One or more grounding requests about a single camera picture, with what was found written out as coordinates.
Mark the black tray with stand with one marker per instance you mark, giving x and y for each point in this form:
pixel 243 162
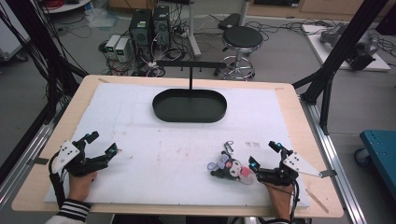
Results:
pixel 190 107

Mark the grey power supply unit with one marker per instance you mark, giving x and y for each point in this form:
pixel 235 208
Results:
pixel 123 49
pixel 112 45

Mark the black round stool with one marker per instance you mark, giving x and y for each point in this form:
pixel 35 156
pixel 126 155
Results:
pixel 243 37

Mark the aluminium table rail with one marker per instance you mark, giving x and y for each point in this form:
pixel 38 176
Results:
pixel 28 149
pixel 336 168

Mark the person's right hand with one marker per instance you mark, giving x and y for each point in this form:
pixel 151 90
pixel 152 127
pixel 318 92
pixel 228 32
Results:
pixel 281 200

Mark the white cabinet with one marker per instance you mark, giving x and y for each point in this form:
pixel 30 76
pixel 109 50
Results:
pixel 11 34

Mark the clear plastic bag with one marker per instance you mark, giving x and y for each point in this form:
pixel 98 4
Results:
pixel 101 18

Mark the black flat device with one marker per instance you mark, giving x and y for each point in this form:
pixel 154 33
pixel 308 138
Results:
pixel 229 21

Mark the person's left hand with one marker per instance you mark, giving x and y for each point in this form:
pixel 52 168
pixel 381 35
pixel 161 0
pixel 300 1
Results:
pixel 80 188

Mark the round white table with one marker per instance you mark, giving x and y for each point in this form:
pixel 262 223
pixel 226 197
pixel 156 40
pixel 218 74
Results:
pixel 67 6

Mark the thin wooden stick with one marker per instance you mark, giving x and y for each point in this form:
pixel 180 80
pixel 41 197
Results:
pixel 317 200

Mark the grey legged wooden desk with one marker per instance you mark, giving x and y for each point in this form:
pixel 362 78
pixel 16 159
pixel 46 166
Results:
pixel 190 21

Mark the white floor board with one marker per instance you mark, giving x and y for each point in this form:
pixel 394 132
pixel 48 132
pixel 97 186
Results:
pixel 323 53

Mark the blue wheeled cart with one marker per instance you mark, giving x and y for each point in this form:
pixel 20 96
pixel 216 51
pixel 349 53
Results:
pixel 381 152

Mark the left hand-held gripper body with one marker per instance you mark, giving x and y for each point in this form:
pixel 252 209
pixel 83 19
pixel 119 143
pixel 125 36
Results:
pixel 66 154

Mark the grey robot parts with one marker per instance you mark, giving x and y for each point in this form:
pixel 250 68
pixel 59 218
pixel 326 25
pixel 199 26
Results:
pixel 361 46

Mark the black computer tower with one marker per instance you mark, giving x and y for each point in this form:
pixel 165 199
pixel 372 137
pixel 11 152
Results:
pixel 140 31
pixel 162 26

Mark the computer towers on floor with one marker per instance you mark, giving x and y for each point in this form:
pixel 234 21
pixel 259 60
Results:
pixel 162 59

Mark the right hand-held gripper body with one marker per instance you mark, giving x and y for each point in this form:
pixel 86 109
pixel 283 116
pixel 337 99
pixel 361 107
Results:
pixel 300 165

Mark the white foam board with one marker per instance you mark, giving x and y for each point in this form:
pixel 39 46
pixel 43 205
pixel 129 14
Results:
pixel 174 161

